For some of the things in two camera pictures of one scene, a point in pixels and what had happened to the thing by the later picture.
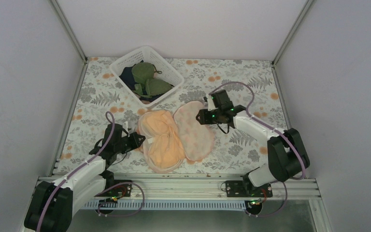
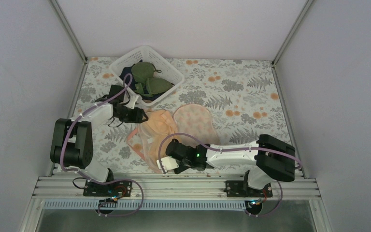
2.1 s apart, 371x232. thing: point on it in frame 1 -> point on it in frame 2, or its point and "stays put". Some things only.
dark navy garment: (127, 77) stays put
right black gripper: (205, 118) -> (178, 171)
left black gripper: (135, 144) -> (137, 117)
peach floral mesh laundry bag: (168, 137) stays put
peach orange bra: (166, 148) stays put
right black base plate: (243, 188) stays put
